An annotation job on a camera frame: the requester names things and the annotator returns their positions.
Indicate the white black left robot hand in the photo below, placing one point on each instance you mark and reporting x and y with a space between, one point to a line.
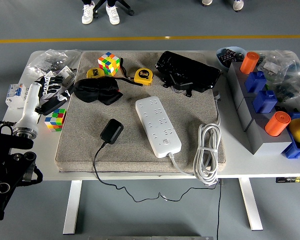
31 105

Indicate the black power adapter plug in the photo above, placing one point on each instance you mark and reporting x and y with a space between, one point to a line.
111 131

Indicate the white power strip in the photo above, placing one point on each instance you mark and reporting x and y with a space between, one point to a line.
157 125

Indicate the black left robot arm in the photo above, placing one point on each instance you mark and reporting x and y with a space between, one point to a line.
2 172

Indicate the white circuit breaker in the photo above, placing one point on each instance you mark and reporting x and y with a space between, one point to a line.
13 96

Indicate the colourful puzzle cube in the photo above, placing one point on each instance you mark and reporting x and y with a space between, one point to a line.
108 63
55 120

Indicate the clear bag of screws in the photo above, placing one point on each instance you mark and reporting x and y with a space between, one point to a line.
47 62

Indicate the black fabric pouch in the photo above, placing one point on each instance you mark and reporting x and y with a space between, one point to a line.
95 90

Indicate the yellow tape measure square label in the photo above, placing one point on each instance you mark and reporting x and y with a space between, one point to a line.
95 73

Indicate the white sneaker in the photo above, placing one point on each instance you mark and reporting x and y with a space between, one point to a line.
113 15
238 5
88 13
207 2

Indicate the yellow tape measure round label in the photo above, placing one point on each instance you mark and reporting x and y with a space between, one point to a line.
143 75

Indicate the white table leg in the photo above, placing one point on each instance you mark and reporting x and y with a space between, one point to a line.
252 212
71 217

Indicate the black office chair base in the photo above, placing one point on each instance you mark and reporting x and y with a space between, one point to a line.
131 12

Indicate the grey-brown mat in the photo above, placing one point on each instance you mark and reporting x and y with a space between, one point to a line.
190 112

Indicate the black plastic tray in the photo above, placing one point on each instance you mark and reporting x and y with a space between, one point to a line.
187 70

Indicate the light blue bowl of parts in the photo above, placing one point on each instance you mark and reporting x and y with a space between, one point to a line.
222 63

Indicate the orange cylinder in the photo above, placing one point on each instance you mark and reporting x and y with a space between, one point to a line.
248 62
277 123

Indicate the blue plastic block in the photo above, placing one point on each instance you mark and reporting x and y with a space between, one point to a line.
255 82
265 102

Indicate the grey block holder box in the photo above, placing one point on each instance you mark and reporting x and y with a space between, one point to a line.
265 145

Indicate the clear bag with white label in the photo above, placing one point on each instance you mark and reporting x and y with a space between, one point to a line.
270 67

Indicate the clear bag of dark parts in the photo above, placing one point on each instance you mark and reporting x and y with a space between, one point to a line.
292 92

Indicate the blue storage bin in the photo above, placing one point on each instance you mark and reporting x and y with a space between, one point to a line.
293 151

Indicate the black table control panel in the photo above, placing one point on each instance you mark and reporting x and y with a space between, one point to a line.
290 179

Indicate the large white wall socket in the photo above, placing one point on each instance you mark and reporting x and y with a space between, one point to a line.
51 74

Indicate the small white wall socket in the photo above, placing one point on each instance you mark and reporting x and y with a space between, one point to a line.
67 75

